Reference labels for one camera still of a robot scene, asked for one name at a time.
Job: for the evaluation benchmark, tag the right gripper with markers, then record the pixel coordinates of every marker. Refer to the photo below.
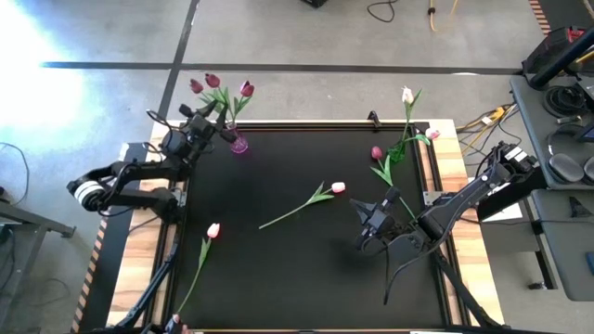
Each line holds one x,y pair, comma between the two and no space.
383,218

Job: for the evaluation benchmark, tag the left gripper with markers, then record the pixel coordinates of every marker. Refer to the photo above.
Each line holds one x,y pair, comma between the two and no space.
209,123

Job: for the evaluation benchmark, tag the dark red artificial tulip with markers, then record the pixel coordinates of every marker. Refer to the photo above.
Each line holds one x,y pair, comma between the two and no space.
377,152
212,80
196,86
247,88

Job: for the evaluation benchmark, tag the pink artificial tulip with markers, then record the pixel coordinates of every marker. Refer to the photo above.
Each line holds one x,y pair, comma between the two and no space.
432,134
213,230
338,187

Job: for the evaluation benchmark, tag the white tulip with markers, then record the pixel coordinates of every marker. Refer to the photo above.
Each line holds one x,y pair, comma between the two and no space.
407,95

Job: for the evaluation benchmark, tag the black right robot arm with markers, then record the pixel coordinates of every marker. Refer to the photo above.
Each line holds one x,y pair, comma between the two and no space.
464,197

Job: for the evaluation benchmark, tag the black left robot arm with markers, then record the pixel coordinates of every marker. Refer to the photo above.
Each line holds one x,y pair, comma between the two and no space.
139,169

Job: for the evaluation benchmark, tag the purple glass vase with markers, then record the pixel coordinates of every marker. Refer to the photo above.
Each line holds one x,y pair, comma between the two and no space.
239,145

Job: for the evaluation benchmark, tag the green glass vase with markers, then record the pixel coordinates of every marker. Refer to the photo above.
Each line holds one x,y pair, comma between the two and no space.
396,153

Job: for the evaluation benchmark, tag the black table mat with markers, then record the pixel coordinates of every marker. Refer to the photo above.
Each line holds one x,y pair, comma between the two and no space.
301,278

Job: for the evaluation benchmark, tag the black desk support beam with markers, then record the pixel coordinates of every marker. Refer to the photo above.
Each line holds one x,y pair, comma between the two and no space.
501,204

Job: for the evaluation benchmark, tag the white paper sheet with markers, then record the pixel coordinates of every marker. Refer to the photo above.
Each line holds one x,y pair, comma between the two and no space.
512,214

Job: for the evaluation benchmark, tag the black floor mat striped edge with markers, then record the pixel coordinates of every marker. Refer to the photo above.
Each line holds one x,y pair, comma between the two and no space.
107,260

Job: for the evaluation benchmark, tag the grey desk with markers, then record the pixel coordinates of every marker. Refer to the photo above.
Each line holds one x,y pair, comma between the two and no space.
566,250
533,120

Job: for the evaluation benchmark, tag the grey side table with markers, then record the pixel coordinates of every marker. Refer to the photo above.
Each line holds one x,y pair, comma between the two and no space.
28,222

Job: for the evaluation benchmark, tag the black box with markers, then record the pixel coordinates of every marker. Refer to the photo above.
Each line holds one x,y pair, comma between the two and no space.
545,46

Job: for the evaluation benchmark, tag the black pole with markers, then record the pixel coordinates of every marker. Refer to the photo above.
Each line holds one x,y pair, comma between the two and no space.
561,55

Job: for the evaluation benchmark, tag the black frame clamp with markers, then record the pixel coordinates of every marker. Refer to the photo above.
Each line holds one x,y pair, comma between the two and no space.
373,119

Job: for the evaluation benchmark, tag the black diagonal frame strut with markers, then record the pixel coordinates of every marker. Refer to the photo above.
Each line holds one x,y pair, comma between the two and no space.
459,287
153,290

